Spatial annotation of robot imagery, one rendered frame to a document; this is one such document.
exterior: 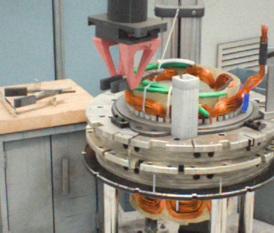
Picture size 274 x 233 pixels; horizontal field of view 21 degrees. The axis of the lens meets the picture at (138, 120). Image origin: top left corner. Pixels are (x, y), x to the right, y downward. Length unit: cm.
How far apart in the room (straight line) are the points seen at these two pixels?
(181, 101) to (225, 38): 256
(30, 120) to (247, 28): 253
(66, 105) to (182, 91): 32
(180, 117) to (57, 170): 34
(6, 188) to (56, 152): 11
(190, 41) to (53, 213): 52
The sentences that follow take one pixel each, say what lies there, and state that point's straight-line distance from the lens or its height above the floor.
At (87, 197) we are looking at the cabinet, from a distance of 134.
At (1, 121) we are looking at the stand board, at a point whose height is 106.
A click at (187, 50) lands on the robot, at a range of 161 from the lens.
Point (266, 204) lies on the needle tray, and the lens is 149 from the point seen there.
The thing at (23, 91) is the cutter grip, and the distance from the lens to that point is 130.
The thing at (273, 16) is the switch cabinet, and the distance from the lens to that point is 379.
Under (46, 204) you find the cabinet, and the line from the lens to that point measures 132.
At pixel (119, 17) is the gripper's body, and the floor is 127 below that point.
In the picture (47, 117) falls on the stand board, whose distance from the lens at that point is 124.
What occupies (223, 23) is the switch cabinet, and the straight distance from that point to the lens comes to 356.
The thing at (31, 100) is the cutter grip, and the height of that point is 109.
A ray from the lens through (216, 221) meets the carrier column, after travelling 111.
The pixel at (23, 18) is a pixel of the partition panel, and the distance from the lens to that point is 353.
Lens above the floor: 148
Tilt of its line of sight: 20 degrees down
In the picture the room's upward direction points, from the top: straight up
